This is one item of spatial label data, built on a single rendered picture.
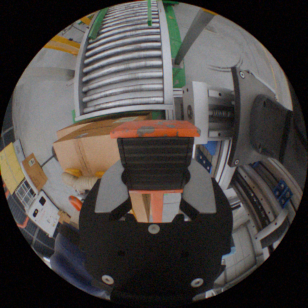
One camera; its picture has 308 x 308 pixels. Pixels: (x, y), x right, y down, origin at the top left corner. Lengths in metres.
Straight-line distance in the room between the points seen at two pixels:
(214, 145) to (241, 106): 0.20
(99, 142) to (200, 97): 0.28
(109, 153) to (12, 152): 7.38
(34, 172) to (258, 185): 2.43
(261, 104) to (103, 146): 0.40
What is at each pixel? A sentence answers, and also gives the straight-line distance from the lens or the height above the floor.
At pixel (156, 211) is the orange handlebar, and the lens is 0.20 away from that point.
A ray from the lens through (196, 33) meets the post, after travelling 0.77.
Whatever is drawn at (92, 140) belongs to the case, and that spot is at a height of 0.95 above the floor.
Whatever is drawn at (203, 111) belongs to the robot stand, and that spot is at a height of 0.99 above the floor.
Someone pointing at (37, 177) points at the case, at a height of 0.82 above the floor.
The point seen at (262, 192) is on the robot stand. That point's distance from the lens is 0.39.
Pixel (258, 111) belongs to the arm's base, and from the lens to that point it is 0.23.
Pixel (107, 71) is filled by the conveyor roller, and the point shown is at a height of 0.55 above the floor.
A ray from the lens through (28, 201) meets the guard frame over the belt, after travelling 7.77.
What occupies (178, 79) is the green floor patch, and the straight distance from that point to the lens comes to 1.25.
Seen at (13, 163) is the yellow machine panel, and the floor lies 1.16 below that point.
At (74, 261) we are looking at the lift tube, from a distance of 0.36.
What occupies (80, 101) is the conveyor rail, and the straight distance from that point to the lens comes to 0.84.
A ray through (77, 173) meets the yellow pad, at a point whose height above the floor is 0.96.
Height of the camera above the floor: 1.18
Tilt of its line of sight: 62 degrees down
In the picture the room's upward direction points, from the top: 176 degrees counter-clockwise
